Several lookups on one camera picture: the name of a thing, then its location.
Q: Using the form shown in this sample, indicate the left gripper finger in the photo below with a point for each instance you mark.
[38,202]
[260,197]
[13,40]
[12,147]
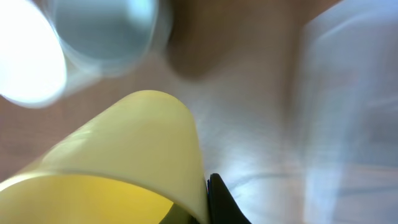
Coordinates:
[222,207]

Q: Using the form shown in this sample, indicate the yellow plastic cup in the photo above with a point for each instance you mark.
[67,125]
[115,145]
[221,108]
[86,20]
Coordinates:
[139,161]

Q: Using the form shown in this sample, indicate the grey plastic cup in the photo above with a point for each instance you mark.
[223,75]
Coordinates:
[110,36]

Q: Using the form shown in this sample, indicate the white plastic cup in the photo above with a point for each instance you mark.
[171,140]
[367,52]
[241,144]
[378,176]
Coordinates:
[35,72]

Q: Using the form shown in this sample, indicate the clear plastic container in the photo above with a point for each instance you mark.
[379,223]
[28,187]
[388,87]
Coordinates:
[345,122]

